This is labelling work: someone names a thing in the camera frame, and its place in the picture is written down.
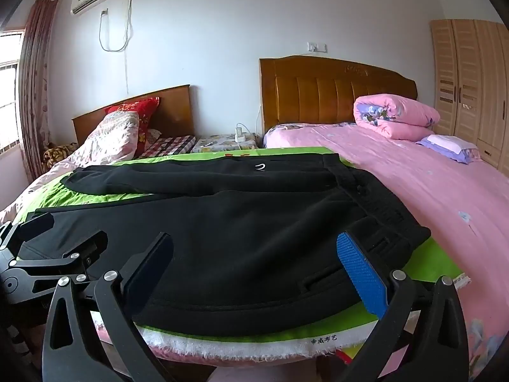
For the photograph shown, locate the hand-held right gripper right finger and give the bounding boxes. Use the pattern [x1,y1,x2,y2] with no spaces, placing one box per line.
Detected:
[336,230,470,382]

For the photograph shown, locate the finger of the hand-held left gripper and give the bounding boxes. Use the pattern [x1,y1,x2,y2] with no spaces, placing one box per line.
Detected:
[0,212,55,254]
[9,231,109,284]

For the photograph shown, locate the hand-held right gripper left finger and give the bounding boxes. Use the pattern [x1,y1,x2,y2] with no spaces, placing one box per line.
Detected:
[42,231,207,382]

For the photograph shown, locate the black pants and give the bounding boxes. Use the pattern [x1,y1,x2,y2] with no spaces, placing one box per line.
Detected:
[35,152,432,337]

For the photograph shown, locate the green printed cloth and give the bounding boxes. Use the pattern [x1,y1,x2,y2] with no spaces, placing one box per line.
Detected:
[12,147,467,364]

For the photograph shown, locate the brown patterned blanket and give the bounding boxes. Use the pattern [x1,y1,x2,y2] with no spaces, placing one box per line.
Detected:
[42,142,79,165]

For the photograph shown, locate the pink white floral quilt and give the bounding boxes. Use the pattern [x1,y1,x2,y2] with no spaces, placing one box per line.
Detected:
[0,111,140,223]

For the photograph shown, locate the red checked bed sheet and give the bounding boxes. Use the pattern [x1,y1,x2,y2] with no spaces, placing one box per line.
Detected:
[133,134,197,159]

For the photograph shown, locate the pink patterned curtain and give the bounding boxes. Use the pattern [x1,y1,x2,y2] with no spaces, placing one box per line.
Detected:
[18,0,59,180]

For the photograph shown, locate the window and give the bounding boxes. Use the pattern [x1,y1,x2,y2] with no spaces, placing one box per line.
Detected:
[0,30,23,154]

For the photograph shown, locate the cloth-covered nightstand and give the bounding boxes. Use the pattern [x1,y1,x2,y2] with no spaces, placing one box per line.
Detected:
[191,133,260,154]

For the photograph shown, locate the red pillow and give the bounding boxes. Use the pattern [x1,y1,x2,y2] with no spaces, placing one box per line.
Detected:
[104,96,162,145]

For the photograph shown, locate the purple pillow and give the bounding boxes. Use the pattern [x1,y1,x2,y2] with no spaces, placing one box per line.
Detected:
[415,134,483,165]

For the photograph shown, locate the small wooden headboard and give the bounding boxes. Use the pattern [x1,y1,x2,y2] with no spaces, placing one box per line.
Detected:
[72,84,195,146]

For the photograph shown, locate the pink folded quilt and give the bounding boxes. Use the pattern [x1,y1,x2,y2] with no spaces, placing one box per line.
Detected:
[353,93,441,141]

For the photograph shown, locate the large wooden headboard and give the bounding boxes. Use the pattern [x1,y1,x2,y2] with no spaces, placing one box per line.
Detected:
[259,56,418,137]

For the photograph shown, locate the light wooden wardrobe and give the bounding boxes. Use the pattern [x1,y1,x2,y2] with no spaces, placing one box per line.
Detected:
[429,19,509,180]

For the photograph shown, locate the white charger cable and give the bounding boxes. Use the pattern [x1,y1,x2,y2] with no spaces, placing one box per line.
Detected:
[236,103,264,135]

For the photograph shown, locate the white air conditioner cable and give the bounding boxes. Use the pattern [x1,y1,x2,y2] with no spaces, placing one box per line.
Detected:
[98,0,134,53]

